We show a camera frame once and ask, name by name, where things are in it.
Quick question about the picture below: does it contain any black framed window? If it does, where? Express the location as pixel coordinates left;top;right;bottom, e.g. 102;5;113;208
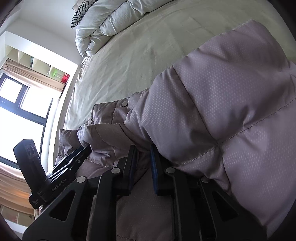
1;73;54;169

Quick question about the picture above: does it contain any red box on shelf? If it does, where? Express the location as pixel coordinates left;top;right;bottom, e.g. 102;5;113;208
61;73;70;84

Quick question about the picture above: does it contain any beige bed sheet mattress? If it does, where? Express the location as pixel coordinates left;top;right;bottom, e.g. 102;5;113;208
63;1;295;130

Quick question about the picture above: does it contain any lilac puffer jacket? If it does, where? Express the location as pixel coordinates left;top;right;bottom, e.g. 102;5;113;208
56;20;295;240

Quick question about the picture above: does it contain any built-in wall shelf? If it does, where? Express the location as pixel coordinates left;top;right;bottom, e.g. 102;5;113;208
5;45;65;82

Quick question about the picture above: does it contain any zebra print pillow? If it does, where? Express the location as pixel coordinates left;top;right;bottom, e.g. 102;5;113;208
71;0;97;29

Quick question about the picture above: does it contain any green lamp on shelf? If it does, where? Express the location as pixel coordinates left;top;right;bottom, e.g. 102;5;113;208
52;69;63;78

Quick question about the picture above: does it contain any white folded duvet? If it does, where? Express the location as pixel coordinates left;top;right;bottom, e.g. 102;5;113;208
74;0;169;58

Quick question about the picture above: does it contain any beige curtain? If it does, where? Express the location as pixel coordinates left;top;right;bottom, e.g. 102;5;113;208
1;58;65;92

